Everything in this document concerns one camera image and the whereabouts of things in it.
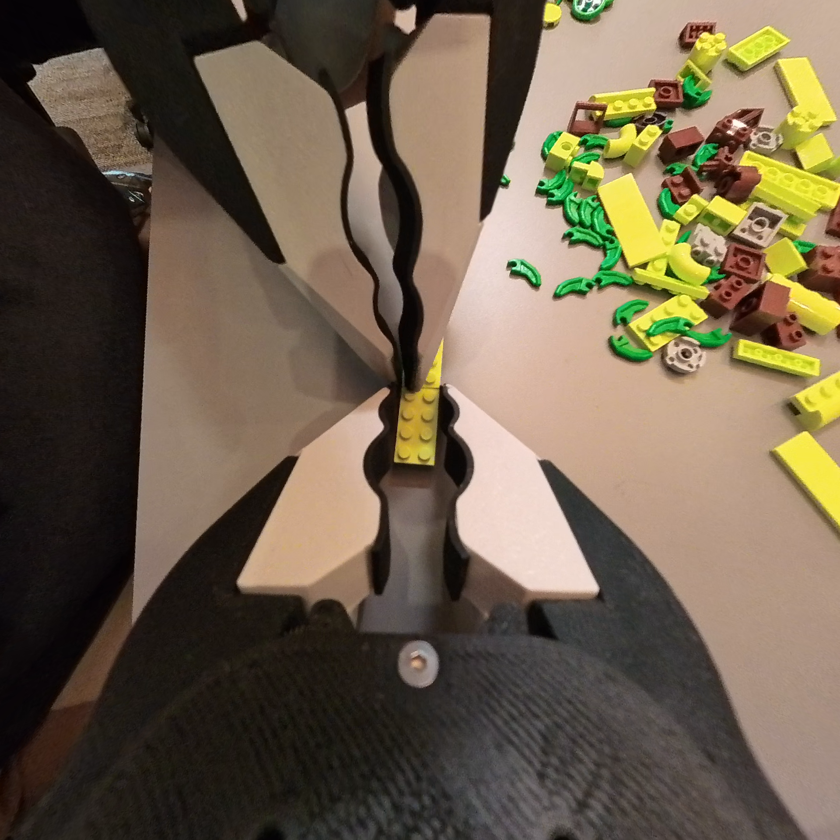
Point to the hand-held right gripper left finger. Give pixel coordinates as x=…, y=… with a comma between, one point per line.
x=315, y=518

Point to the person's left forearm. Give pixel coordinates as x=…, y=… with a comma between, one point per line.
x=39, y=33

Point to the office chair base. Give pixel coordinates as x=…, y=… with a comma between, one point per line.
x=139, y=124

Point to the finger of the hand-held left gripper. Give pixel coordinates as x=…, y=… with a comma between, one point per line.
x=275, y=144
x=453, y=131

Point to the lime smooth toy tile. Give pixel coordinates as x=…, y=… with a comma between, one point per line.
x=810, y=472

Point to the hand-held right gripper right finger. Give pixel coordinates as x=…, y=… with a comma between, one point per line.
x=518, y=518

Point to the lime studded toy plate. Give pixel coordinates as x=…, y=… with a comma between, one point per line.
x=417, y=426
x=434, y=371

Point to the person's black clothing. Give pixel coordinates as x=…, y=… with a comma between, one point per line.
x=59, y=328

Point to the pile of toy bricks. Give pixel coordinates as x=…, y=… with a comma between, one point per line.
x=745, y=262

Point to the heap of tiny mixed toy pieces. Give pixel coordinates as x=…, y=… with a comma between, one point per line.
x=584, y=6

